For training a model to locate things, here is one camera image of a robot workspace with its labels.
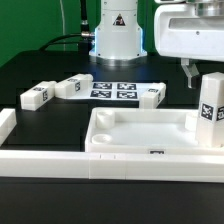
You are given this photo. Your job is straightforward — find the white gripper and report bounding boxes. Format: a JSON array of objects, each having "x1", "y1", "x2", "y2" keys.
[{"x1": 154, "y1": 0, "x2": 224, "y2": 89}]

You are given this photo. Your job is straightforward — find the white desk top tray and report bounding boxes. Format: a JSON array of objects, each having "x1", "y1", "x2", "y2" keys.
[{"x1": 85, "y1": 107, "x2": 224, "y2": 156}]

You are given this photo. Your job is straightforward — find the white marker sheet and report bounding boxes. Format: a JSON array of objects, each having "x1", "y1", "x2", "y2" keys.
[{"x1": 71, "y1": 82, "x2": 155, "y2": 101}]

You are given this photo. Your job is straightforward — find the white front fence bar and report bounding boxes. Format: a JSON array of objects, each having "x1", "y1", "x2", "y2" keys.
[{"x1": 0, "y1": 150, "x2": 224, "y2": 183}]

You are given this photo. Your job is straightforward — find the white left fence block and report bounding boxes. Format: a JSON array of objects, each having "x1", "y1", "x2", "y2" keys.
[{"x1": 0, "y1": 108, "x2": 17, "y2": 146}]

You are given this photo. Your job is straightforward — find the black cable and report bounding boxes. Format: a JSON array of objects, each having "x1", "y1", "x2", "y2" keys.
[{"x1": 39, "y1": 0, "x2": 96, "y2": 52}]

